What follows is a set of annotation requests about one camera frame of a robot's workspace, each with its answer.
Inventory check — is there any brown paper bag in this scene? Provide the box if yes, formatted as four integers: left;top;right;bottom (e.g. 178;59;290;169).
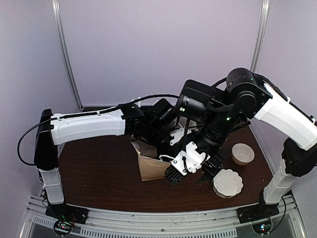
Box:
130;135;174;181

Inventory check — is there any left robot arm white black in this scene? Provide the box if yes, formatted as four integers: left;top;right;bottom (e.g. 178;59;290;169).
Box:
34;99;176;220

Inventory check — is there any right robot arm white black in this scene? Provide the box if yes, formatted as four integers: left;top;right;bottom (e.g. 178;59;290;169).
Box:
165;68;317;219

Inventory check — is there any white scalloped dish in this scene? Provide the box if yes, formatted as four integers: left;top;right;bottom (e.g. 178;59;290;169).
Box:
212;169;244;198

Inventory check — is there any white round bowl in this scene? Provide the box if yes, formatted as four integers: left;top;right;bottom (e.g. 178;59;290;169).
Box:
232;143;255;166

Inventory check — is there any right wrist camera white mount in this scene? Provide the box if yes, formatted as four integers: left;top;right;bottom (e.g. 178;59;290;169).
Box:
164;142;211;185

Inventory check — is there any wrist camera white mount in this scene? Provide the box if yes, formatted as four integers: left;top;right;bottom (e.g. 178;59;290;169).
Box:
164;142;211;185
169;127;191;146

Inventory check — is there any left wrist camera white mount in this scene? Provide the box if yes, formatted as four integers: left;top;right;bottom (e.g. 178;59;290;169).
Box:
169;127;191;146

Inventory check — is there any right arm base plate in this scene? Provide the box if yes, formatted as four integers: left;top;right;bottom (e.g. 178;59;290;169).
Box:
236;204;279;224

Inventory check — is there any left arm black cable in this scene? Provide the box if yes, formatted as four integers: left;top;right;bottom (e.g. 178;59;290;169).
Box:
16;93;179;166

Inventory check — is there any aluminium front rail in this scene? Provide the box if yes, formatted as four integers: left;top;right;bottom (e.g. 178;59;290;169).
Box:
24;190;302;238

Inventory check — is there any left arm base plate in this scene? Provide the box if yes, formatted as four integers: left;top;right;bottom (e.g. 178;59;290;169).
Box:
45;204;89;225

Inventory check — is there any left aluminium corner post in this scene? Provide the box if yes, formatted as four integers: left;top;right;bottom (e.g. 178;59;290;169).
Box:
52;0;84;111

